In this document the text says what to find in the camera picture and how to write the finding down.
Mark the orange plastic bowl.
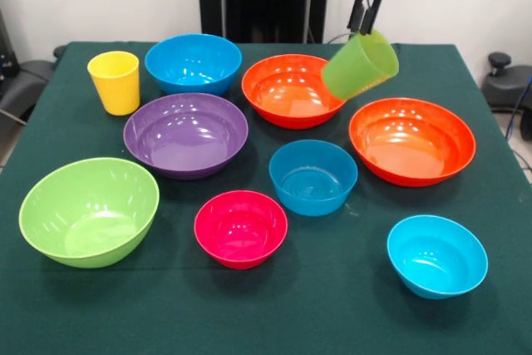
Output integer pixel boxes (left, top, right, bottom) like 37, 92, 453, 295
242, 54, 347, 130
348, 97, 476, 188

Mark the black hanging cable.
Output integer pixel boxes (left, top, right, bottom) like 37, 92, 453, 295
324, 0, 375, 45

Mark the dark green tablecloth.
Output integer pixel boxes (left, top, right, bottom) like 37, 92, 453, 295
0, 42, 532, 355

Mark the yellow plastic cup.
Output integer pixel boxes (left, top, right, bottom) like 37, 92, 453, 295
87, 51, 140, 116

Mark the small cyan plastic bowl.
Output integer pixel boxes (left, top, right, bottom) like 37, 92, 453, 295
387, 214, 490, 300

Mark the pink plastic bowl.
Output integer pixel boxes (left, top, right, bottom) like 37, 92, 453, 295
194, 190, 288, 271

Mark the small dark blue bowl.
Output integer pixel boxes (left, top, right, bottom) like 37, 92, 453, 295
268, 140, 359, 217

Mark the black equipment base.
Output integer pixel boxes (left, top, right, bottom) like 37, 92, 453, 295
0, 10, 67, 127
482, 52, 532, 141

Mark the large green plastic bowl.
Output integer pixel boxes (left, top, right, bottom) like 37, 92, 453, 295
18, 157, 160, 269

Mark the purple plastic bowl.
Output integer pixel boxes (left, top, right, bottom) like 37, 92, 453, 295
123, 93, 249, 180

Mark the green plastic cup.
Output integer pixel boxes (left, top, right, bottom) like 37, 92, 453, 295
321, 30, 400, 101

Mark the large blue plastic bowl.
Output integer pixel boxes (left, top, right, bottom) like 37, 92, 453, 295
145, 34, 243, 96

